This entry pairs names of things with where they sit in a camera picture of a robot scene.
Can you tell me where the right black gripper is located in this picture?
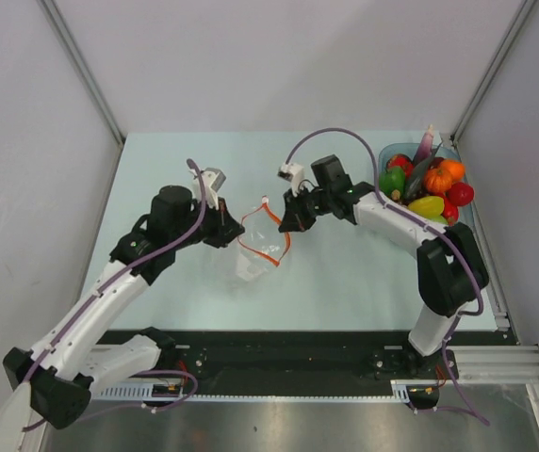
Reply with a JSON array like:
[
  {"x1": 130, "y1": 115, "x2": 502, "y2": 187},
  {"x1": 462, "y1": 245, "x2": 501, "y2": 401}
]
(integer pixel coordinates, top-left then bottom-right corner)
[{"x1": 281, "y1": 184, "x2": 334, "y2": 233}]

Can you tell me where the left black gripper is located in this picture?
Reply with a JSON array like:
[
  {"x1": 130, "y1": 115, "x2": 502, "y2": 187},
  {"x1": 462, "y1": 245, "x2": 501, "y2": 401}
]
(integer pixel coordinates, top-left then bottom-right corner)
[{"x1": 172, "y1": 195, "x2": 245, "y2": 250}]

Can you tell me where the clear zip bag orange zipper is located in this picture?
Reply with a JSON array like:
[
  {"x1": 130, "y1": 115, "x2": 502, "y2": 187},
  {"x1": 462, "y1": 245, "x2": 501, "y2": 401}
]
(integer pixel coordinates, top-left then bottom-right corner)
[{"x1": 232, "y1": 195, "x2": 292, "y2": 287}]

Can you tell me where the grey toy fish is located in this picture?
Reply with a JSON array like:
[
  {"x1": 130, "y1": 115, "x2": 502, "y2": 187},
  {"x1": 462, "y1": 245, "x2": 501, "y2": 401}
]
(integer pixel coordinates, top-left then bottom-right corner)
[{"x1": 403, "y1": 143, "x2": 442, "y2": 202}]

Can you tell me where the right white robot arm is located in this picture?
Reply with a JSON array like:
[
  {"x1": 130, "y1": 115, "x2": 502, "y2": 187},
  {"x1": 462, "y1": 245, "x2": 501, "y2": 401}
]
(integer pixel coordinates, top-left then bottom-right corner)
[{"x1": 278, "y1": 155, "x2": 489, "y2": 378}]

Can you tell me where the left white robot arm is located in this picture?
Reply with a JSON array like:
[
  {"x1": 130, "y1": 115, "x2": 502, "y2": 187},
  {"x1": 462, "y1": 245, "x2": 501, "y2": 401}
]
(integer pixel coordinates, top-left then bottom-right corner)
[{"x1": 3, "y1": 186, "x2": 245, "y2": 429}]

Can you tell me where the green bell pepper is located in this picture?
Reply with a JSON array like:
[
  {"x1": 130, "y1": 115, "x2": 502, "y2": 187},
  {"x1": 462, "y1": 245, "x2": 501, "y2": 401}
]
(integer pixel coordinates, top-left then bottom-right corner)
[{"x1": 379, "y1": 168, "x2": 406, "y2": 198}]

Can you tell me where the red bell pepper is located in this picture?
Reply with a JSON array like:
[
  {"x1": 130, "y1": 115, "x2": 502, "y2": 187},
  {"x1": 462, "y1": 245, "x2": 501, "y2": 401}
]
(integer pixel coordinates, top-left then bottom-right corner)
[{"x1": 385, "y1": 153, "x2": 414, "y2": 177}]

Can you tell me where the yellow starfruit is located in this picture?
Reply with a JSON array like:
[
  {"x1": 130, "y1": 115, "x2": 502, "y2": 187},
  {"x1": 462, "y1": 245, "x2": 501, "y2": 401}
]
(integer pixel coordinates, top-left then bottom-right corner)
[{"x1": 408, "y1": 196, "x2": 445, "y2": 218}]

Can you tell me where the purple white scallion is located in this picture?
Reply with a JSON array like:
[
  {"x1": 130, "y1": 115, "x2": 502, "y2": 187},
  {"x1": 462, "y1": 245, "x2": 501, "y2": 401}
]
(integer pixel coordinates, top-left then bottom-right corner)
[{"x1": 413, "y1": 124, "x2": 434, "y2": 165}]

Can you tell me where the green cabbage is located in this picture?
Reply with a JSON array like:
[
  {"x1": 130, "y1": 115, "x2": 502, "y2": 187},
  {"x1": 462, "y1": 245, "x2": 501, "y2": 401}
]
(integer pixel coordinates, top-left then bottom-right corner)
[{"x1": 430, "y1": 216, "x2": 449, "y2": 226}]

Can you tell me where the orange pumpkin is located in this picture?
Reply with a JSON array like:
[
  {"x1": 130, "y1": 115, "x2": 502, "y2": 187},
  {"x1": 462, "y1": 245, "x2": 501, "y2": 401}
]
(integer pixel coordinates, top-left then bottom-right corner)
[{"x1": 423, "y1": 159, "x2": 466, "y2": 194}]

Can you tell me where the red tomato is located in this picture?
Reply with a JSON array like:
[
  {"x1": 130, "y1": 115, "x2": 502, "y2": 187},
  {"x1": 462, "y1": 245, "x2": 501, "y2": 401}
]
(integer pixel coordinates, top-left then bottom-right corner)
[{"x1": 446, "y1": 182, "x2": 475, "y2": 207}]

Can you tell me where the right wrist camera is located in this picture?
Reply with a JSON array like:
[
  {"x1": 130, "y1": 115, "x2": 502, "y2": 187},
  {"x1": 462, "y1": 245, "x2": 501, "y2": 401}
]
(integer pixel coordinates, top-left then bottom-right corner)
[{"x1": 277, "y1": 162, "x2": 304, "y2": 197}]

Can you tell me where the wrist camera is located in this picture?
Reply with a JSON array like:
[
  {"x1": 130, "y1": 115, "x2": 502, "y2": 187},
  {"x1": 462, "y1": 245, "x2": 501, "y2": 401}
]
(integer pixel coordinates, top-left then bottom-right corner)
[
  {"x1": 277, "y1": 162, "x2": 304, "y2": 197},
  {"x1": 189, "y1": 168, "x2": 226, "y2": 210}
]

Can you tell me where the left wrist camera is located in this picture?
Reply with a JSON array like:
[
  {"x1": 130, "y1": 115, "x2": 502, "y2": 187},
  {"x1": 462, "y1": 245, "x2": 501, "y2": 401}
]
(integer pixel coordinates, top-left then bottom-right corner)
[{"x1": 189, "y1": 168, "x2": 226, "y2": 210}]

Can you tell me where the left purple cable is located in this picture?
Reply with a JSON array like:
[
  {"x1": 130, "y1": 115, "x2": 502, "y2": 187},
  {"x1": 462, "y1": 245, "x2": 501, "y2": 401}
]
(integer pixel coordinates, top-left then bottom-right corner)
[{"x1": 22, "y1": 157, "x2": 207, "y2": 433}]

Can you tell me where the purple cable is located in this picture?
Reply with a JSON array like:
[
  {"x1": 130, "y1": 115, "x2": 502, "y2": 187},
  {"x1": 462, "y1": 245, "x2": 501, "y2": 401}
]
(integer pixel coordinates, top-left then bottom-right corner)
[
  {"x1": 22, "y1": 157, "x2": 207, "y2": 433},
  {"x1": 286, "y1": 126, "x2": 491, "y2": 428}
]

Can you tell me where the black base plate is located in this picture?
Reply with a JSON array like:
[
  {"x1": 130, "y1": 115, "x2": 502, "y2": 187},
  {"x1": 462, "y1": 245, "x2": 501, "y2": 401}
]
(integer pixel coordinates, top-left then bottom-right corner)
[{"x1": 99, "y1": 327, "x2": 460, "y2": 396}]

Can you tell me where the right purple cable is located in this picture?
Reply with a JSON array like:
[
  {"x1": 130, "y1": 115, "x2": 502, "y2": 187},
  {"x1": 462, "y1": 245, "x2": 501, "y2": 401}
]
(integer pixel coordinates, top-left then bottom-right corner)
[{"x1": 286, "y1": 126, "x2": 491, "y2": 428}]

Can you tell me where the white cable duct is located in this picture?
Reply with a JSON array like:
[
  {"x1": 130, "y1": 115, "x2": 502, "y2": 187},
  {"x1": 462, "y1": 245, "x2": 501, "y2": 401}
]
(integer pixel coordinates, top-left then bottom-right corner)
[{"x1": 94, "y1": 379, "x2": 440, "y2": 404}]

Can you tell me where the aluminium frame rail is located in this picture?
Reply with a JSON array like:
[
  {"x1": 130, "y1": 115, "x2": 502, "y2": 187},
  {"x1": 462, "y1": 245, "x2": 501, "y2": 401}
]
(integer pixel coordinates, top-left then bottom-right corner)
[{"x1": 33, "y1": 343, "x2": 539, "y2": 387}]

